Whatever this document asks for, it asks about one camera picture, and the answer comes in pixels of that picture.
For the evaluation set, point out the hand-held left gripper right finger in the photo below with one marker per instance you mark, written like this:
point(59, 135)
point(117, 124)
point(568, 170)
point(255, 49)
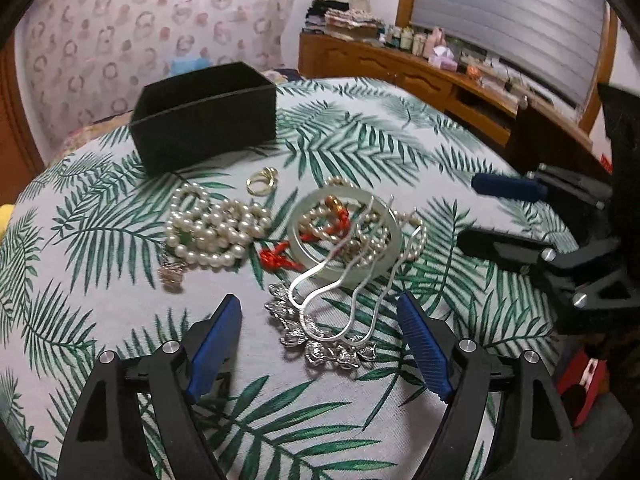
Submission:
point(425, 345)

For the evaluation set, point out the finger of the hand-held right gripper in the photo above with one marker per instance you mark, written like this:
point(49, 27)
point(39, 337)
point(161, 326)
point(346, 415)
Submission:
point(505, 187)
point(500, 246)

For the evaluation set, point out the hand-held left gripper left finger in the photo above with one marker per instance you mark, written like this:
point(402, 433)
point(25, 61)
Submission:
point(216, 345)

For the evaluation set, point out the silver flower hairpin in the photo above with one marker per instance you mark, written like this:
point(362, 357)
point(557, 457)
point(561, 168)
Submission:
point(320, 347)

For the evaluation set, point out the pale jade bangle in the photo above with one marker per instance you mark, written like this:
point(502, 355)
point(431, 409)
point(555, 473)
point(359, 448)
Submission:
point(296, 232)

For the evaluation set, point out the black jewelry box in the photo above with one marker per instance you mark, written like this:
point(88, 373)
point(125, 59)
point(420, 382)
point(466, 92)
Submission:
point(200, 130)

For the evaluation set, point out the pink tissue pack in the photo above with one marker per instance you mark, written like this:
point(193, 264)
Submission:
point(444, 58)

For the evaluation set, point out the red plastic object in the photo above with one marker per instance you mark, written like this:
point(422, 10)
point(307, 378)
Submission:
point(575, 385)

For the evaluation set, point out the leaf print cloth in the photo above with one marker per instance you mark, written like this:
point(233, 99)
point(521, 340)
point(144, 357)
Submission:
point(350, 150)

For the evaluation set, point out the pink bottle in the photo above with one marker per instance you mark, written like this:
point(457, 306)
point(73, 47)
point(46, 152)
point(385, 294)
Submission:
point(438, 39)

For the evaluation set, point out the grey window blinds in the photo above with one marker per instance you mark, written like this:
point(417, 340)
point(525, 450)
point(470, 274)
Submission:
point(500, 20)

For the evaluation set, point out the wooden cabinet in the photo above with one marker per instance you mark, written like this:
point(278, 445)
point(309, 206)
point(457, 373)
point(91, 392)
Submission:
point(380, 67)

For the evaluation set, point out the row of toiletry bottles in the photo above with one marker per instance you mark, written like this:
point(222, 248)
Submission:
point(405, 37)

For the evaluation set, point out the floral folded cloth stack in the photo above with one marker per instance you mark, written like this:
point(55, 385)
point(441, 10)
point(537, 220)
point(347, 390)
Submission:
point(355, 22)

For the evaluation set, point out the yellow plush toy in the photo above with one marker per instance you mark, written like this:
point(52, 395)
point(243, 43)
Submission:
point(4, 220)

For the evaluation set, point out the dark folded clothes stack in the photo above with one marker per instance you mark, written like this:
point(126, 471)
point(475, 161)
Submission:
point(317, 12)

